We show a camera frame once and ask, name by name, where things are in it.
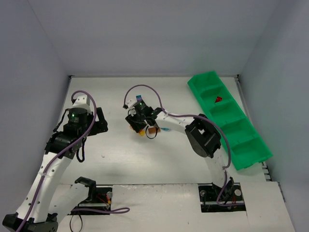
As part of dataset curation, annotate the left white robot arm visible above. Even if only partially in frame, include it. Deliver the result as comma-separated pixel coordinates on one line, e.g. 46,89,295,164
2,106,108,232

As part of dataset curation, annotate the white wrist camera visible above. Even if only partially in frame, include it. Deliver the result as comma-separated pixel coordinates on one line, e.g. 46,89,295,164
123,99,138,111
72,95,91,114

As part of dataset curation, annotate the green compartment tray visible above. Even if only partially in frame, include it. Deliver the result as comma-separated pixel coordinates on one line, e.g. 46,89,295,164
188,71,273,170

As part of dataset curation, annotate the brown lego brick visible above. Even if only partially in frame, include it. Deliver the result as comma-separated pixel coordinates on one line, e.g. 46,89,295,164
148,127,160,134

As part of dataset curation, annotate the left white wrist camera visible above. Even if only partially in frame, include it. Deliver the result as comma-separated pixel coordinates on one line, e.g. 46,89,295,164
72,95,91,114

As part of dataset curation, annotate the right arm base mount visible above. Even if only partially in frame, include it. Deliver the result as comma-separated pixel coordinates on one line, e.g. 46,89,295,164
198,183,246,213

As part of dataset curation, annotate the purple cable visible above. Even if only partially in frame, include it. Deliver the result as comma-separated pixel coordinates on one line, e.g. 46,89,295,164
16,90,131,232
123,84,246,206

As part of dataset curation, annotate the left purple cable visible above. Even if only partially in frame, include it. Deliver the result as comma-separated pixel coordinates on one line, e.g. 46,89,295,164
16,90,131,232

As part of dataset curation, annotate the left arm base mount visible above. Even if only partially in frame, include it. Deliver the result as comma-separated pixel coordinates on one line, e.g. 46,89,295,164
69,186,112,216

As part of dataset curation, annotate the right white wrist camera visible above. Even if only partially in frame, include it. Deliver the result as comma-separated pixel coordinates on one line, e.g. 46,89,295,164
123,99,138,111

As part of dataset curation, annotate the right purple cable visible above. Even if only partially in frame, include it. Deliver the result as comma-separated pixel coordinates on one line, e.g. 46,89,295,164
123,84,246,206

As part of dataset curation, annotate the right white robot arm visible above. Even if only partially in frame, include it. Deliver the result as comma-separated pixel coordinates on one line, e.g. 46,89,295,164
123,100,234,203

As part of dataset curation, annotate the yellow lego plate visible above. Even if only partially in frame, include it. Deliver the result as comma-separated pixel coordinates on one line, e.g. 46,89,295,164
130,126,145,137

